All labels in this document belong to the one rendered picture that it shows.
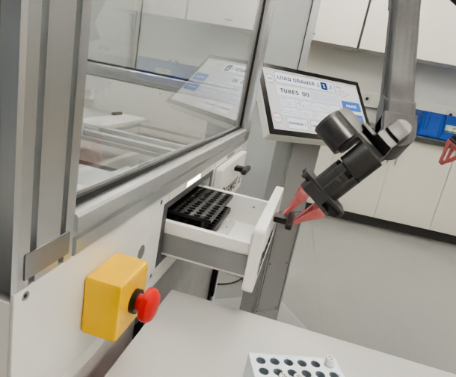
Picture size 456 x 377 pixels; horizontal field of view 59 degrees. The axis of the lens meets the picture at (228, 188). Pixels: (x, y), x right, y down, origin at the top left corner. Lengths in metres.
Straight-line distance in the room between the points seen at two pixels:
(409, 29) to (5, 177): 0.76
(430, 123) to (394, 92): 3.24
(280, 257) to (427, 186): 2.38
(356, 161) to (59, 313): 0.52
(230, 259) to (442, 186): 3.48
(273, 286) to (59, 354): 1.50
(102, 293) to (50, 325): 0.06
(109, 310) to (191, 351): 0.19
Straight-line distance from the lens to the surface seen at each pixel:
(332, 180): 0.74
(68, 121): 0.38
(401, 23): 0.91
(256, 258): 0.63
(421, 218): 4.08
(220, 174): 0.94
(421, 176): 3.97
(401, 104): 0.80
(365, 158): 0.73
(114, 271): 0.48
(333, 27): 4.09
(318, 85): 1.74
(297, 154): 1.68
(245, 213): 0.89
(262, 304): 1.94
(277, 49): 2.43
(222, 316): 0.70
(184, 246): 0.67
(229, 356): 0.63
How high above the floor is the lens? 1.15
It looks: 16 degrees down
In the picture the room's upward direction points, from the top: 11 degrees clockwise
